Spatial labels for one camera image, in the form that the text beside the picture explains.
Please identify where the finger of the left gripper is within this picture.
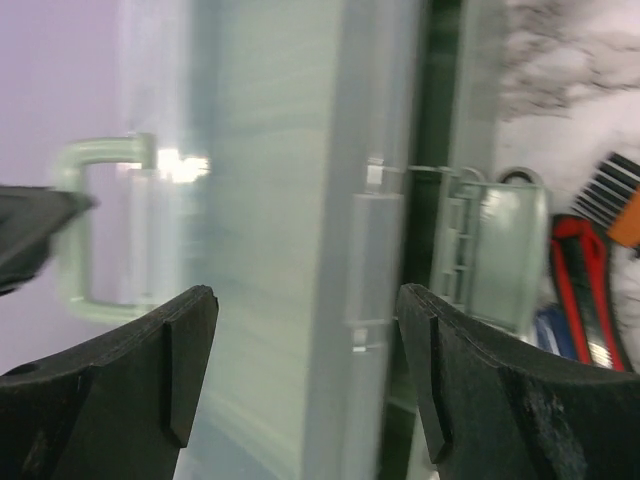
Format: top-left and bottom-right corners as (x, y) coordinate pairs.
(1, 185), (96, 295)

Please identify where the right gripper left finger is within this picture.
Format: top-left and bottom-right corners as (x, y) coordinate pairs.
(1, 285), (218, 479)

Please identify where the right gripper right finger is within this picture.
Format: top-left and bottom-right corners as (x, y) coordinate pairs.
(397, 284), (639, 479)

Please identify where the green tool box clear lid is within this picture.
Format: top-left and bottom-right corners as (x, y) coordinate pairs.
(57, 1), (547, 479)

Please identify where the silver ratchet wrench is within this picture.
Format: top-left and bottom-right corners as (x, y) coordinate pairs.
(496, 166), (543, 185)

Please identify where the orange black brush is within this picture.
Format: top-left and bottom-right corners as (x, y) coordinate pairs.
(571, 152), (639, 258)

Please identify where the blue handle screwdriver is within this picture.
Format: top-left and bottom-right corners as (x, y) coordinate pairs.
(534, 304), (565, 356)

